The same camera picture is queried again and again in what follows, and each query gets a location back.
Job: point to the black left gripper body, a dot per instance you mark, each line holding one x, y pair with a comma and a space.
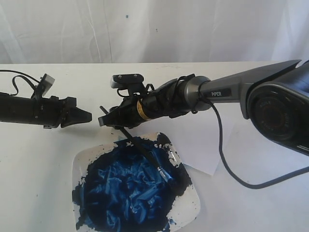
49, 112

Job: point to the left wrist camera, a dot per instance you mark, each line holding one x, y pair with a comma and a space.
44, 84

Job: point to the black paintbrush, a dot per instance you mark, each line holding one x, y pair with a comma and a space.
164, 174

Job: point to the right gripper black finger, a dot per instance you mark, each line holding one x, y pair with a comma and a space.
106, 120

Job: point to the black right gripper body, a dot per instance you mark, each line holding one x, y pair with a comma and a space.
131, 113

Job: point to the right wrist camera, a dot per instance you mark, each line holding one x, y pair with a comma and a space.
131, 82

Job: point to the white square plate blue paint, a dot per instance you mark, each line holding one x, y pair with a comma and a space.
116, 189

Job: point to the white backdrop cloth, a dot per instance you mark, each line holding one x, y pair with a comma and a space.
136, 31

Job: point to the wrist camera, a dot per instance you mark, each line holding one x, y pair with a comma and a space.
44, 84
131, 82

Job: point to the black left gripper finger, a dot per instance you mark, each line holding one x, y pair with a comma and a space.
68, 120
79, 116

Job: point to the white paper sheet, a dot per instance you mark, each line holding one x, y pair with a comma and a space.
195, 138

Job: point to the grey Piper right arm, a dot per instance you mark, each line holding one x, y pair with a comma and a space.
275, 98

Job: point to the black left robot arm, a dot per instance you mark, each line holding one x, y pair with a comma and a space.
17, 109

